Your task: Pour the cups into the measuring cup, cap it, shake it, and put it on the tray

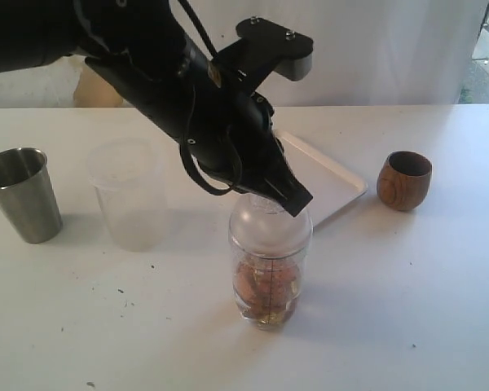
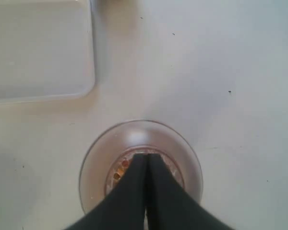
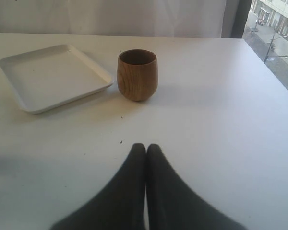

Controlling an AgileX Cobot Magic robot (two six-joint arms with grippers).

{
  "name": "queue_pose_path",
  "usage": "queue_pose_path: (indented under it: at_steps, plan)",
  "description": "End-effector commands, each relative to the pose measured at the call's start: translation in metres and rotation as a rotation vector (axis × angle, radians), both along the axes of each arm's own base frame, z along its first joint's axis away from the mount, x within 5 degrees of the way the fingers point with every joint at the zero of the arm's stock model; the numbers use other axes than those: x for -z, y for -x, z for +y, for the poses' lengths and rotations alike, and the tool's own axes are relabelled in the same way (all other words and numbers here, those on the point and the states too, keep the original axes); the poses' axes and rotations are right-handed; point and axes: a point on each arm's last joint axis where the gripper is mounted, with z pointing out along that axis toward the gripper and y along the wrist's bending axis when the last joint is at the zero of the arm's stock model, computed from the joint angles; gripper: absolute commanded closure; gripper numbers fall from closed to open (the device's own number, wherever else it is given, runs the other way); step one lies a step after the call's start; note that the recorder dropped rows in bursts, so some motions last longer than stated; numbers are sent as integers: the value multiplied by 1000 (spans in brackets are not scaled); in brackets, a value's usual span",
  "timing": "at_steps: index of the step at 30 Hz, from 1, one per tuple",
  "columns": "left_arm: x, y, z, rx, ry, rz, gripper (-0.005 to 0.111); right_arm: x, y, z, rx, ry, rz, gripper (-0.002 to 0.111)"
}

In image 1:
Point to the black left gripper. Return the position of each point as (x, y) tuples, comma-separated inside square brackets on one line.
[(222, 132)]

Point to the clear dome shaker lid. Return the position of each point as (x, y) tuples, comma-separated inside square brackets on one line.
[(262, 228)]

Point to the clear plastic shaker body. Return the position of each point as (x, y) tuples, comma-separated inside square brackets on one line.
[(238, 255)]

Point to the tan wooden pieces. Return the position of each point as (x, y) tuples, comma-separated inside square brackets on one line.
[(267, 294)]

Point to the brown wooden cup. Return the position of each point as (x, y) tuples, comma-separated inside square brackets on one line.
[(404, 180)]

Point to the translucent plastic measuring cup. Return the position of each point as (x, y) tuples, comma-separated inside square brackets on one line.
[(127, 175)]

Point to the stainless steel cup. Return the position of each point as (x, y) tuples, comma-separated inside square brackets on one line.
[(27, 198)]

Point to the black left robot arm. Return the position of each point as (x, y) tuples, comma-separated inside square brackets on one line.
[(37, 33)]

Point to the white rectangular tray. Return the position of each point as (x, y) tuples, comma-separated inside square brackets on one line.
[(332, 185)]

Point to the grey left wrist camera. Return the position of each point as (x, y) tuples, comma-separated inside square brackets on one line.
[(264, 47)]

